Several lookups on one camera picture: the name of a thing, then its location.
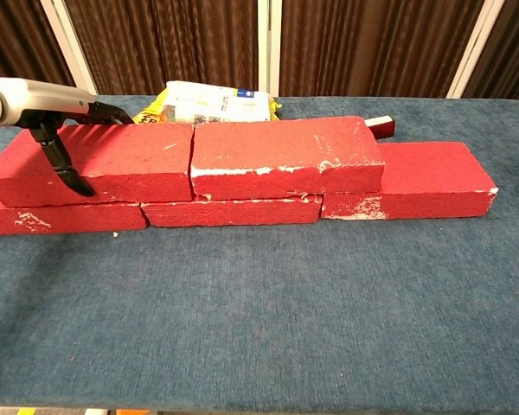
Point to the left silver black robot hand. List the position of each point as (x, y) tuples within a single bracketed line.
[(39, 101)]

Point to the white partition post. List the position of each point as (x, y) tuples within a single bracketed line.
[(476, 47), (269, 47), (69, 43)]

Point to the blue table cloth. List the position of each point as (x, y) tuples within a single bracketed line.
[(259, 324)]

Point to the red foam brick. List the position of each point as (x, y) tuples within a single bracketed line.
[(69, 218), (229, 214), (125, 160), (437, 181)]

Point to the brown corrugated partition panel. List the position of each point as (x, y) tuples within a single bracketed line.
[(13, 39), (514, 52), (372, 43), (164, 39)]

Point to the red foam brick chipped white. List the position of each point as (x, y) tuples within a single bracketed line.
[(277, 147)]

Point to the white snack package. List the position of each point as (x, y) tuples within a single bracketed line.
[(216, 106)]

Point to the dark red box white face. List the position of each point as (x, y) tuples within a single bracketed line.
[(382, 127)]

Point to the green yellow snack bag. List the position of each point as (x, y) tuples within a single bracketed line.
[(151, 113)]

